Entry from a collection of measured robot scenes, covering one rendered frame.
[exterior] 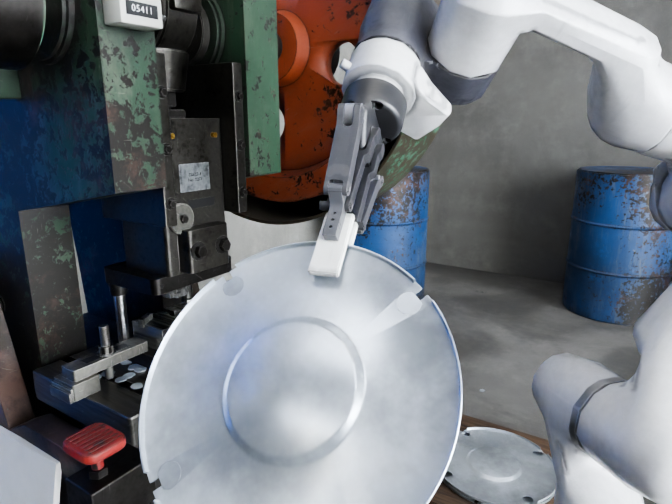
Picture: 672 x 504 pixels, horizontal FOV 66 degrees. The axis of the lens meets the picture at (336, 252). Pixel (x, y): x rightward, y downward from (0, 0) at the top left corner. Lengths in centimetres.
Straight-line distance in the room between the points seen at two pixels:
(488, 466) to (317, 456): 96
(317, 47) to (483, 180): 304
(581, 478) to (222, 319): 54
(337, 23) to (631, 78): 71
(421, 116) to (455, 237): 368
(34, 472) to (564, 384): 91
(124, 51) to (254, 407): 58
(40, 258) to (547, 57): 354
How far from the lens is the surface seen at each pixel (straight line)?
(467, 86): 68
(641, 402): 73
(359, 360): 46
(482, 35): 63
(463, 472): 136
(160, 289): 99
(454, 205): 427
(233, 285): 53
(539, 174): 406
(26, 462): 117
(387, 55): 62
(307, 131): 127
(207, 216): 102
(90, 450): 77
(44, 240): 114
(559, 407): 79
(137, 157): 86
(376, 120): 59
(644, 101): 72
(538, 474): 140
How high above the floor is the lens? 117
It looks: 14 degrees down
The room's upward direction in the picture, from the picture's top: straight up
